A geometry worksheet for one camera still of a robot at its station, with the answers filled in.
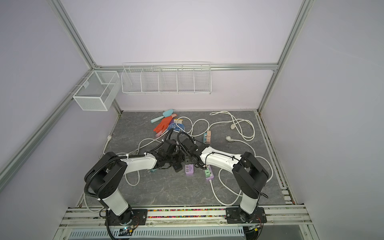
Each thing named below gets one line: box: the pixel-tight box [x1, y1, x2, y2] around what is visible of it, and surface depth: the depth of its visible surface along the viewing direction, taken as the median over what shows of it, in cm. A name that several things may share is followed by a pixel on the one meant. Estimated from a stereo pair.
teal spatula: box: [150, 109, 174, 123], surface depth 121 cm
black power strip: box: [172, 162, 183, 173], surface depth 90 cm
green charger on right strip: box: [204, 167, 211, 178], surface depth 83 cm
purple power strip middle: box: [185, 164, 194, 176], surface depth 88 cm
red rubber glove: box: [153, 114, 178, 138], surface depth 110 cm
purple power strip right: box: [205, 165, 215, 180], surface depth 86 cm
